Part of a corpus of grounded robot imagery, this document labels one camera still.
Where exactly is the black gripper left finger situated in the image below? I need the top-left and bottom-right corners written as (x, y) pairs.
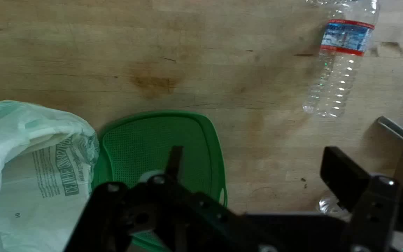
top-left (65, 145), bottom-right (240, 252)

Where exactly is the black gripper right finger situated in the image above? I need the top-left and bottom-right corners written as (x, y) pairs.
top-left (321, 146), bottom-right (400, 252)

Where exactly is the green plastic rubbish can lid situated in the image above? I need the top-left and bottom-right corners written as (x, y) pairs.
top-left (91, 109), bottom-right (230, 252)

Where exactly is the white plastic bin liner bag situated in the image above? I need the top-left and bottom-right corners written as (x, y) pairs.
top-left (0, 100), bottom-right (100, 252)

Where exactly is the crushed clear plastic bottle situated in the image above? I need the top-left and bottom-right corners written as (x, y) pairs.
top-left (316, 193), bottom-right (351, 219)

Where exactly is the clear water bottle blue label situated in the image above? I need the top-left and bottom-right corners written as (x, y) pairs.
top-left (303, 0), bottom-right (382, 117)

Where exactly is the grey metal bracket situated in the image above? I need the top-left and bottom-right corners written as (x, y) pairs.
top-left (377, 116), bottom-right (403, 141)

